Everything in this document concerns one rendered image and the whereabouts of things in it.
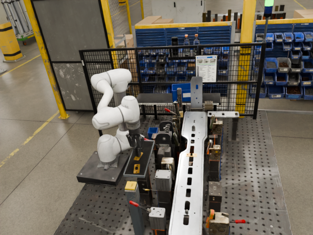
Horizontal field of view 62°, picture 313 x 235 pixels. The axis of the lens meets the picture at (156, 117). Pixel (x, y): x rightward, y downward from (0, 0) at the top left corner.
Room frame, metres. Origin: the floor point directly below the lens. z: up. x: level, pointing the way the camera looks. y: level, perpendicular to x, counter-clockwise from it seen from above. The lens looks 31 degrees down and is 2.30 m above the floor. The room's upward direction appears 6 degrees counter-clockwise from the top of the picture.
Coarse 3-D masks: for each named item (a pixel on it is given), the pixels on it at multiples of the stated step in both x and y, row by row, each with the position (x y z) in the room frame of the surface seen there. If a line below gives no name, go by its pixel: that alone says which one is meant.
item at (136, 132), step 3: (135, 129) 1.37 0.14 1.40; (138, 129) 1.38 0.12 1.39; (129, 132) 1.37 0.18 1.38; (132, 132) 1.36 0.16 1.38; (135, 132) 1.36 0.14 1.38; (138, 132) 1.37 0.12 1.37; (129, 135) 1.40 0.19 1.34; (135, 135) 1.38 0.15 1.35; (138, 135) 1.37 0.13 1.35; (135, 138) 1.39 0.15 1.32
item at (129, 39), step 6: (126, 36) 5.31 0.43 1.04; (132, 36) 5.24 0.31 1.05; (132, 42) 5.14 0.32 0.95; (132, 54) 5.07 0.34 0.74; (126, 60) 4.68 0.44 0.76; (132, 60) 4.70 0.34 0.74; (126, 66) 5.10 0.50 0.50; (132, 66) 4.64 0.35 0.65; (132, 78) 4.65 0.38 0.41; (138, 90) 4.63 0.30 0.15
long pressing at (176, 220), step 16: (192, 112) 2.17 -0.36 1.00; (192, 144) 1.67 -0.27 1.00; (176, 176) 1.33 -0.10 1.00; (192, 176) 1.31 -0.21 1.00; (176, 192) 1.18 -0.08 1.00; (192, 192) 1.17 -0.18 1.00; (176, 208) 1.06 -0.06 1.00; (192, 208) 1.05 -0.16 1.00; (176, 224) 0.95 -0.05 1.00; (192, 224) 0.94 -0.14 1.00
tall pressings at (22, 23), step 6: (6, 0) 10.37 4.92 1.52; (12, 6) 10.46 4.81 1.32; (18, 6) 10.75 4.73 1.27; (6, 12) 10.47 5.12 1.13; (12, 12) 10.36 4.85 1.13; (18, 12) 10.64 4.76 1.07; (24, 12) 10.97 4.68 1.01; (18, 18) 10.82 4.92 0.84; (12, 24) 10.47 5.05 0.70; (18, 24) 10.39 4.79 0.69; (24, 24) 10.69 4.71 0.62; (30, 24) 11.00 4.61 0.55; (18, 30) 10.36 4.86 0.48; (24, 30) 10.64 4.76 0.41; (30, 30) 10.91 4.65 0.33
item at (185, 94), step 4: (172, 84) 2.53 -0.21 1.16; (176, 84) 2.52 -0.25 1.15; (180, 84) 2.52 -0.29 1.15; (184, 84) 2.52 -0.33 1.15; (188, 84) 2.51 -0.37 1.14; (172, 88) 2.52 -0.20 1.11; (176, 88) 2.53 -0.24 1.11; (184, 88) 2.52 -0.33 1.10; (188, 88) 2.51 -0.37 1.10; (196, 88) 2.51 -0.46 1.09; (172, 92) 2.38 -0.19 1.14; (176, 92) 2.37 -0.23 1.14; (184, 92) 2.36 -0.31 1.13; (188, 92) 2.36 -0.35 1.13; (172, 96) 2.38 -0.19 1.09; (176, 96) 2.37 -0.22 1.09; (184, 96) 2.36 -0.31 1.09; (188, 96) 2.36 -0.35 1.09; (176, 100) 2.37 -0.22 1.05; (184, 100) 2.36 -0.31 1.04; (188, 100) 2.36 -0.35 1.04
